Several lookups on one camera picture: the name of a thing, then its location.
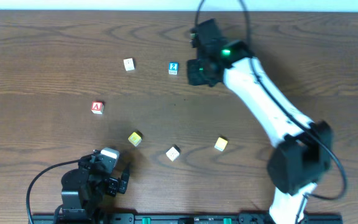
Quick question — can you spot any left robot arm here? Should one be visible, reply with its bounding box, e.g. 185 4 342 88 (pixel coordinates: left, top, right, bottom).
55 151 130 223

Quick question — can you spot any red letter A block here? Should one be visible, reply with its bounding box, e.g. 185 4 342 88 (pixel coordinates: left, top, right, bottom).
91 101 104 114

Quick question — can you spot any wooden block bottom centre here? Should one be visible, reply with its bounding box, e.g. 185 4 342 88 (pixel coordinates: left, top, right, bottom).
165 145 180 161

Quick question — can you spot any plain wooden picture block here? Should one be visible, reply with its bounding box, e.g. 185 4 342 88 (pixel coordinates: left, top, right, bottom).
123 58 135 72

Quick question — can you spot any blue number 2 block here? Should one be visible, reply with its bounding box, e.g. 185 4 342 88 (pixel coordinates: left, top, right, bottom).
168 62 178 75

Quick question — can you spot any yellow block left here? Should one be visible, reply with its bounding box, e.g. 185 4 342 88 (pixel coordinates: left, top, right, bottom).
128 131 142 147

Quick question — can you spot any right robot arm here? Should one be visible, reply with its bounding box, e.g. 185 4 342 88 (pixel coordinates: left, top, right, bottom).
187 19 332 223

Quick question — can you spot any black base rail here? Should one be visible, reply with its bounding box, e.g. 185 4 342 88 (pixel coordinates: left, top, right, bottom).
33 213 343 224

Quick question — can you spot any yellow block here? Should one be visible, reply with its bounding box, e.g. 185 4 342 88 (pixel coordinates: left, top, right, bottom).
128 131 142 147
214 136 228 152

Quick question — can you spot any yellow block right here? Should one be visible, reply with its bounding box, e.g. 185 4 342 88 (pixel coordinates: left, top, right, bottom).
214 136 228 152

